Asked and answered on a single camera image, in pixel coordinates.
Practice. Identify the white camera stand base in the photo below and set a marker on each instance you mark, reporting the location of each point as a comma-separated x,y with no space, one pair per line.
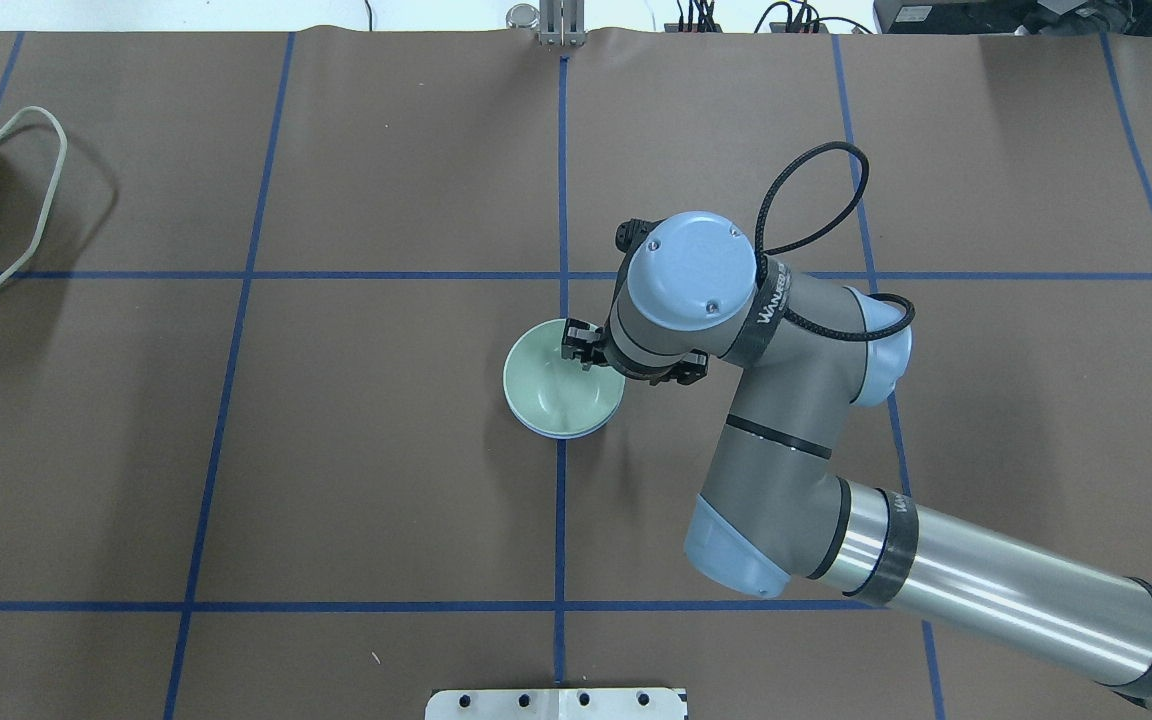
560,703

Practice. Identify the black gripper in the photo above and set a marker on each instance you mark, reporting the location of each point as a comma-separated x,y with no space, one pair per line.
581,347

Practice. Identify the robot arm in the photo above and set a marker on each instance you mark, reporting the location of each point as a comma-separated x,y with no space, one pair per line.
692,289

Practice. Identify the black monitor base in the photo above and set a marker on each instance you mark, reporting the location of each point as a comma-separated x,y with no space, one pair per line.
1047,18

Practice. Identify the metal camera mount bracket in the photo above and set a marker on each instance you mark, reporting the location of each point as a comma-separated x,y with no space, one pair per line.
561,23

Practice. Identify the green bowl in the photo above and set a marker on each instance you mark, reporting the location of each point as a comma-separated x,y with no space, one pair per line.
534,372

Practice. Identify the blue bowl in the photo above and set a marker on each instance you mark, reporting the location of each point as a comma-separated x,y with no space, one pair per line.
565,421

